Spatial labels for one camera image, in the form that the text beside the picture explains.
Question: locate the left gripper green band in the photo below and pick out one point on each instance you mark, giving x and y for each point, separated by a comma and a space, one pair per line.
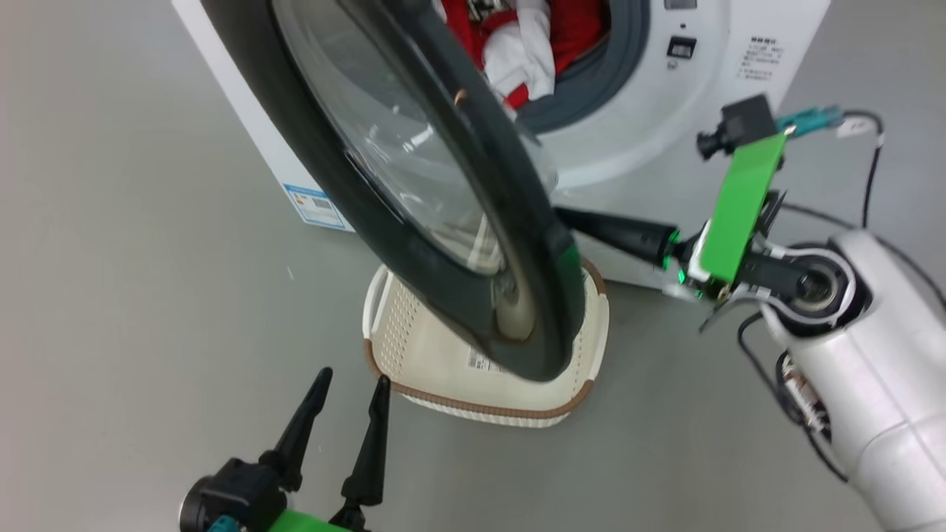
303, 523

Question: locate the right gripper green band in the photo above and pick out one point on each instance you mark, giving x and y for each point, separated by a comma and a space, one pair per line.
739, 214

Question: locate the dark round glass washer door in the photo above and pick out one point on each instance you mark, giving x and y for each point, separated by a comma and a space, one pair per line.
547, 310

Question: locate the red and white garment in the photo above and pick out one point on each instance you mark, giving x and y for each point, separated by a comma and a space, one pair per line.
525, 59

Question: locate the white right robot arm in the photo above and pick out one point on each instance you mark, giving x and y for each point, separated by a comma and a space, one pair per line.
887, 369

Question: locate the white front-load washing machine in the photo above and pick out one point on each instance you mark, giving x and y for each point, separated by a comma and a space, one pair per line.
665, 111

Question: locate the cream perforated laundry basket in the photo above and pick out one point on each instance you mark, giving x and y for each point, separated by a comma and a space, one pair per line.
443, 369

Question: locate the grey rubber door seal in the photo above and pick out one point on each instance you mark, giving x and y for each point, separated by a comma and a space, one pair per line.
613, 66

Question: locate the black door lock socket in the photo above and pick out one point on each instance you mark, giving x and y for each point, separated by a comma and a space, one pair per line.
681, 47

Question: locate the white barcode label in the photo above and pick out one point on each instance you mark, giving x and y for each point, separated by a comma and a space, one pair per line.
480, 360

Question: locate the blue energy label sticker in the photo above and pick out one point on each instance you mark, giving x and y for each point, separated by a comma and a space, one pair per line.
314, 205

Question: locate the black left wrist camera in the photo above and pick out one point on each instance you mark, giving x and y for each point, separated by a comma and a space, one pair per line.
236, 491

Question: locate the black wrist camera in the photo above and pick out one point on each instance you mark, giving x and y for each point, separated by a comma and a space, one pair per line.
236, 491
746, 122

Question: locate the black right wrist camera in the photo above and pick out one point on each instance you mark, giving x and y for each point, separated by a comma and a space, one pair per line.
746, 122

